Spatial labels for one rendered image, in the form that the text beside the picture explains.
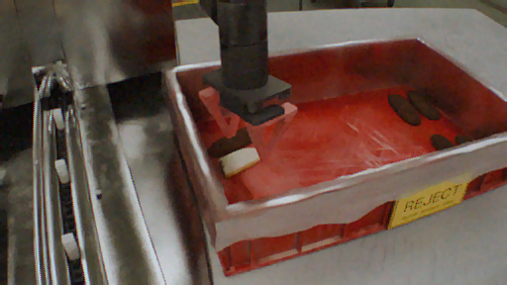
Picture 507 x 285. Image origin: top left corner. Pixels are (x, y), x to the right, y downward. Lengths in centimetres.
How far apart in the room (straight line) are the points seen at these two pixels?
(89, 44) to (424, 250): 59
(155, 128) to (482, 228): 51
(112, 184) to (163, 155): 12
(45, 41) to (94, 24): 9
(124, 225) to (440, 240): 38
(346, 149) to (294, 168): 9
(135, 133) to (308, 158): 28
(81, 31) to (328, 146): 43
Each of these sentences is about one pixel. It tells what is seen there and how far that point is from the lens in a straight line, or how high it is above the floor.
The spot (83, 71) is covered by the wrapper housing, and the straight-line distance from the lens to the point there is 75.
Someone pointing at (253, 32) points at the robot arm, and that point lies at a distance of 47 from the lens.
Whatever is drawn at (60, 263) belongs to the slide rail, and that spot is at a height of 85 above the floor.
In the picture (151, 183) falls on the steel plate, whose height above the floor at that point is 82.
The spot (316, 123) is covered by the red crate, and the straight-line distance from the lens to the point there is 69.
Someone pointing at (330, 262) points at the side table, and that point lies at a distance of 49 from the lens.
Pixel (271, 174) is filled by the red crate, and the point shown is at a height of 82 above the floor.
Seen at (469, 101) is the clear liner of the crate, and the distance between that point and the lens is 72.
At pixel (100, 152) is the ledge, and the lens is 60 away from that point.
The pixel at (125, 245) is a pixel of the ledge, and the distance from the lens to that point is 47.
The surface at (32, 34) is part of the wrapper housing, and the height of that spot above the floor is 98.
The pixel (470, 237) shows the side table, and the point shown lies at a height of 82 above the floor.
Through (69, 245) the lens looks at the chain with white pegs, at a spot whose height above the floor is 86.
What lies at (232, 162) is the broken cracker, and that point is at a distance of 59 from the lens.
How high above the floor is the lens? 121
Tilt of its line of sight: 37 degrees down
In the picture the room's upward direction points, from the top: straight up
